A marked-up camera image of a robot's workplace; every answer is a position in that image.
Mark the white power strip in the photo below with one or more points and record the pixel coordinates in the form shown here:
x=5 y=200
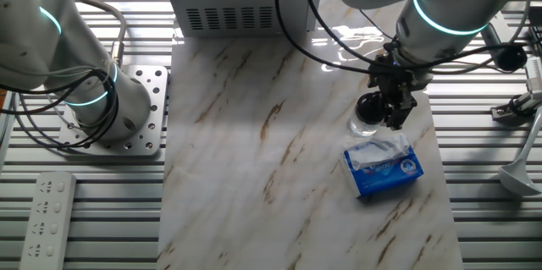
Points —
x=46 y=219

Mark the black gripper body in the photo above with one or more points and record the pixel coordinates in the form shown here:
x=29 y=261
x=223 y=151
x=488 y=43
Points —
x=398 y=75

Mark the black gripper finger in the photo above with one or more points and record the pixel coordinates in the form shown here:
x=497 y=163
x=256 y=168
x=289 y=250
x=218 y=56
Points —
x=374 y=86
x=400 y=109

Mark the blue tissue pack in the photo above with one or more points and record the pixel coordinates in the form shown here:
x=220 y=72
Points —
x=381 y=177

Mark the white marble pattern board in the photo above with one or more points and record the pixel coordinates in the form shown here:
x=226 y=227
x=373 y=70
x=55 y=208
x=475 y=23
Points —
x=254 y=155

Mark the silver finned camera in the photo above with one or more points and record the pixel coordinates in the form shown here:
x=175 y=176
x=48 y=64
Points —
x=534 y=73

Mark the small metal bracket clamp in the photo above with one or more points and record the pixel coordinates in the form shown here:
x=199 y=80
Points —
x=504 y=111

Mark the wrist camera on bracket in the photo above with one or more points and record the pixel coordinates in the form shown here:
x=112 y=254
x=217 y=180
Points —
x=510 y=57

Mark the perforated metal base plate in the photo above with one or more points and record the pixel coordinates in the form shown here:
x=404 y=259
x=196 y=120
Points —
x=152 y=134

